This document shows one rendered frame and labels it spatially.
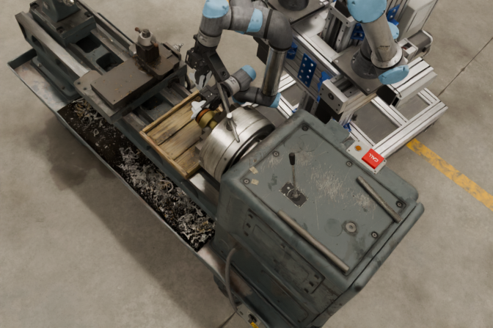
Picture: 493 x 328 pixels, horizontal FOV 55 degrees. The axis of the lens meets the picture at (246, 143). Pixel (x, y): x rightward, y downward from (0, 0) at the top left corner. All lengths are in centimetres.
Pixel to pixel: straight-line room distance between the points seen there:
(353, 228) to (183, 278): 139
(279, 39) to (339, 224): 74
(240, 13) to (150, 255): 169
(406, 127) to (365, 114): 28
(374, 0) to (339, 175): 59
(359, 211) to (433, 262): 156
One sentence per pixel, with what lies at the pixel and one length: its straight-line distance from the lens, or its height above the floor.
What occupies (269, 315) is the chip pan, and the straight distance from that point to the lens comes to 220.
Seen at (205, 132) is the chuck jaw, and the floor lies 110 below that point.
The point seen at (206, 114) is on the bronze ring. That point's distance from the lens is 190.
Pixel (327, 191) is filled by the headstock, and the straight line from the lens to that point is 163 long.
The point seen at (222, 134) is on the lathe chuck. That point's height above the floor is 122.
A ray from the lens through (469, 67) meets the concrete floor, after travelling 418.
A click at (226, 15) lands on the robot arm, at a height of 163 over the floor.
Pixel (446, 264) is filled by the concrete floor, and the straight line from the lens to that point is 317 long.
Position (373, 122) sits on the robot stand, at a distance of 321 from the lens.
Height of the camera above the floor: 267
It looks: 58 degrees down
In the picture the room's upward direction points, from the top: 10 degrees clockwise
